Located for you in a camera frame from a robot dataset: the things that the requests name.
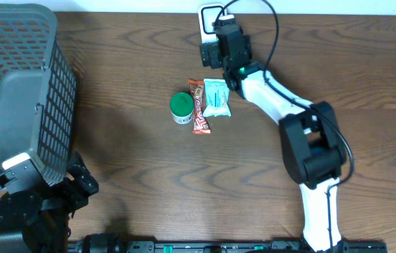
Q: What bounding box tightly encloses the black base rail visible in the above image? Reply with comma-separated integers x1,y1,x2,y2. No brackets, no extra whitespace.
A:
67,233,388,253

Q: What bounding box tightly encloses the grey plastic basket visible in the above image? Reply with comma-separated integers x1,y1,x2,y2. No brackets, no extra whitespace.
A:
0,4,77,185

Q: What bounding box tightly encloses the red chocolate bar wrapper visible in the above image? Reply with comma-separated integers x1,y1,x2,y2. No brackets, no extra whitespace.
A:
188,79,211,135

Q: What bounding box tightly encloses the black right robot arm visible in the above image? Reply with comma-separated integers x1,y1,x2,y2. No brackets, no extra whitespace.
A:
200,21,352,252

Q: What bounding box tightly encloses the green lid white jar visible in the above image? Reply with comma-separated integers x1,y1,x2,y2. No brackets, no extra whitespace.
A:
170,93,194,124

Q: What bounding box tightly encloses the teal wet wipes packet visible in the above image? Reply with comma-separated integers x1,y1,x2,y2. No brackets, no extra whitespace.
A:
203,79,232,117

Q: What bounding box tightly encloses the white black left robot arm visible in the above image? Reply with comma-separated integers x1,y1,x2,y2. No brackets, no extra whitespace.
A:
0,152,99,252

